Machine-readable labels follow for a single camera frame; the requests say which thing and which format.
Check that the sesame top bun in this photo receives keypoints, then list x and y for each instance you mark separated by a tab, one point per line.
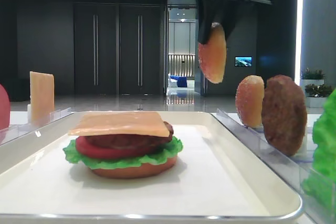
212	55

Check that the sesame bun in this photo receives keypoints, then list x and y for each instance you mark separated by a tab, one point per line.
248	100
212	55

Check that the brown meat patty in rack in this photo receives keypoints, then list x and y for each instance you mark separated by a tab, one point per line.
284	114

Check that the cheese slice on burger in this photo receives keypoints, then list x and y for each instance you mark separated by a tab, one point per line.
116	123

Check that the brown meat patty on burger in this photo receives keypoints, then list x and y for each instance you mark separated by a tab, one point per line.
122	141

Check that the red tomato slice on burger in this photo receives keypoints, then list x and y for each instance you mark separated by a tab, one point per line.
92	151

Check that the upright cheese slice in rack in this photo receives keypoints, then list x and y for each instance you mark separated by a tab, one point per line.
42	94

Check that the green lettuce leaf in rack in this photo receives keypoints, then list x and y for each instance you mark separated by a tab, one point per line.
324	150

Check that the green lettuce leaf on burger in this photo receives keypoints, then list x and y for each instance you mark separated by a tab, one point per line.
165	152

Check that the red tomato slice in rack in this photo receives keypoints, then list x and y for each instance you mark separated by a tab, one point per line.
4	108

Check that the blue sofa in hallway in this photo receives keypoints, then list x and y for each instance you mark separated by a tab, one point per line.
181	81

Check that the dark double door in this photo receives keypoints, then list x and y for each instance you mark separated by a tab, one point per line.
118	49

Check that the potted plants in white planter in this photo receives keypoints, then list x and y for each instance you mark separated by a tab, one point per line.
314	88

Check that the white rectangular serving tray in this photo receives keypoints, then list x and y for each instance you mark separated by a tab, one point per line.
216	179

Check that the bottom burger bun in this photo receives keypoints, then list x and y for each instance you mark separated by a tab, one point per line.
143	171

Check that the clear acrylic rack right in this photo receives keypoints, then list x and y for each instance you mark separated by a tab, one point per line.
293	170

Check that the clear acrylic rack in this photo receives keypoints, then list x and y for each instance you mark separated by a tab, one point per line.
293	170
19	130

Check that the clear acrylic rack left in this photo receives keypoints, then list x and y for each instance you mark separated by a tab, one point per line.
19	130

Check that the wall mounted screen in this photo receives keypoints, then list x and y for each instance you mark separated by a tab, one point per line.
243	61

